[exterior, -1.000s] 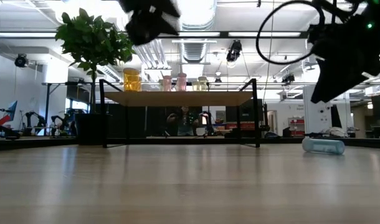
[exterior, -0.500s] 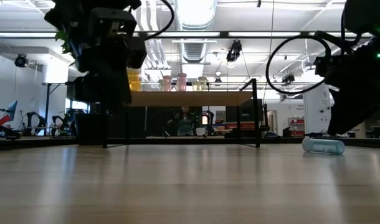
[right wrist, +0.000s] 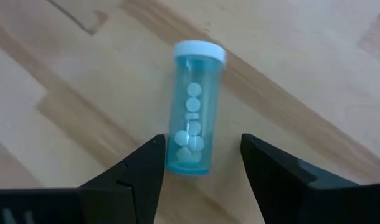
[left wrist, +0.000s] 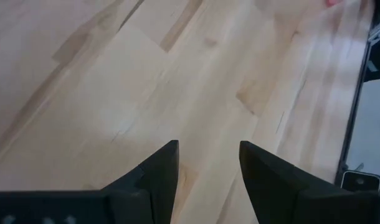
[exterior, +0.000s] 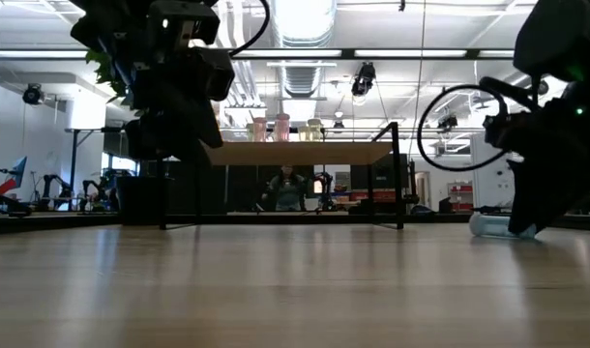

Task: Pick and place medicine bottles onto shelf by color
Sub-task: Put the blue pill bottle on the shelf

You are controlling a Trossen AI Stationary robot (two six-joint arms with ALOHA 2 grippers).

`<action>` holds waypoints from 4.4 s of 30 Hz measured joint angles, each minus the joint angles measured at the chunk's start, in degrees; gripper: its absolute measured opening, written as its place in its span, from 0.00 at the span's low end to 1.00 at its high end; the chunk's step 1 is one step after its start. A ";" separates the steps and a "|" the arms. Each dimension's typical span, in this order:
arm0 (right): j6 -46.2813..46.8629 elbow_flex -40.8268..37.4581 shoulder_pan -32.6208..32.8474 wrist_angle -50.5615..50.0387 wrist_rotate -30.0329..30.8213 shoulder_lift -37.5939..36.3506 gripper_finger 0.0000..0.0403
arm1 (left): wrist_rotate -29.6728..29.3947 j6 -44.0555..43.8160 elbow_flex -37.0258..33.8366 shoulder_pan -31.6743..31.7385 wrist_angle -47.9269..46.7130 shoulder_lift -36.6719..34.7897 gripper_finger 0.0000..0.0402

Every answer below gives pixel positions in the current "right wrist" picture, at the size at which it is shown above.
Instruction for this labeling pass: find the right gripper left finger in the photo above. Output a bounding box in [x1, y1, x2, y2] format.
[0, 133, 166, 224]

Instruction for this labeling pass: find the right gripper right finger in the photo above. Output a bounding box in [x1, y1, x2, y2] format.
[240, 133, 380, 224]

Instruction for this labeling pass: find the blue pill bottle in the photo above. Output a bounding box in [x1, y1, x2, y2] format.
[165, 39, 227, 177]

